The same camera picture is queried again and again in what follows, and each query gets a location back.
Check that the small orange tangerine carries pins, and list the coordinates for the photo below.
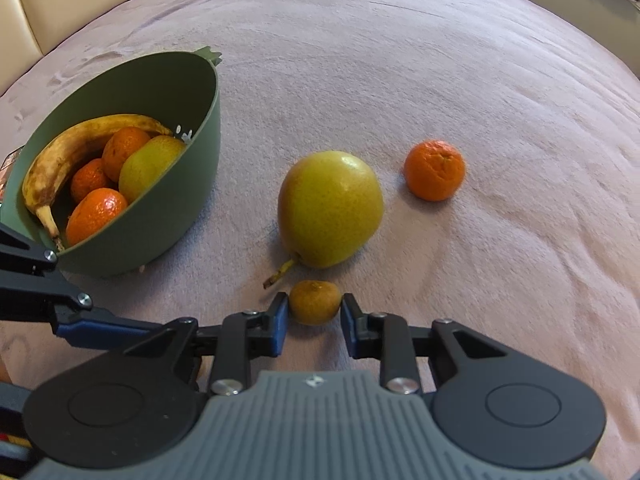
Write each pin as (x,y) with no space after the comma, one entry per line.
(87,178)

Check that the green colander bowl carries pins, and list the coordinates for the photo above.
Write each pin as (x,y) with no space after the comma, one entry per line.
(165,210)

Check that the colourful printed packet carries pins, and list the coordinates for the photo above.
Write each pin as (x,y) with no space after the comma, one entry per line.
(7,170)

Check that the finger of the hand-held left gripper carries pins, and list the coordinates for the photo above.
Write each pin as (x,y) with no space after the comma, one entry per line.
(100,331)
(30,256)

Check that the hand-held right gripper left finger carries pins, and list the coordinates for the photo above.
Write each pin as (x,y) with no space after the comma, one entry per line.
(280,327)

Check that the wrinkled orange tangerine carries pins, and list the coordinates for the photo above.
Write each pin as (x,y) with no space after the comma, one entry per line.
(434,170)

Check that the overripe spotted banana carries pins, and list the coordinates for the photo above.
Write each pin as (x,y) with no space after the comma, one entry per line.
(50,170)

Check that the small brown round fruit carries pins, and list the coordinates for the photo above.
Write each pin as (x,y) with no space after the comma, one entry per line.
(315,302)

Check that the orange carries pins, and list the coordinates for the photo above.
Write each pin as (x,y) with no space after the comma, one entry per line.
(95,215)
(125,152)

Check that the yellow-green pear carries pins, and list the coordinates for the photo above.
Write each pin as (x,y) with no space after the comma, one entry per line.
(330,205)
(147,167)

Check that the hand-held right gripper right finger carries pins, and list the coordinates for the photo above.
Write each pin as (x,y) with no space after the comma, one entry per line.
(348,325)

